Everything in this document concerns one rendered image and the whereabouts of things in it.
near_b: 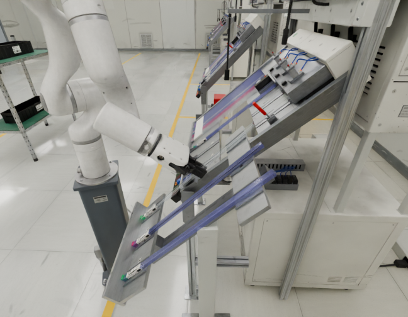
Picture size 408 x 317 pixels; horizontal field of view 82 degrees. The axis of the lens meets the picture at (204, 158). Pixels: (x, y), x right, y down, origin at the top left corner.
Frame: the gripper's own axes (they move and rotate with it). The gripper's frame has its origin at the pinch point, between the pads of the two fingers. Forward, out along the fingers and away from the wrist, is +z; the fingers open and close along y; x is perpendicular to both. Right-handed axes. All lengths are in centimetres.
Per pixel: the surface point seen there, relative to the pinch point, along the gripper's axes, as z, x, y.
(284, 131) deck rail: 20.0, -21.5, 13.1
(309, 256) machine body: 78, 20, 12
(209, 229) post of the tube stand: 8.8, 7.1, -14.0
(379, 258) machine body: 105, 1, 11
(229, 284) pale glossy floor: 66, 68, 17
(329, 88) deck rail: 20.6, -39.8, 12.7
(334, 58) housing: 16, -46, 15
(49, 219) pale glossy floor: -42, 143, 67
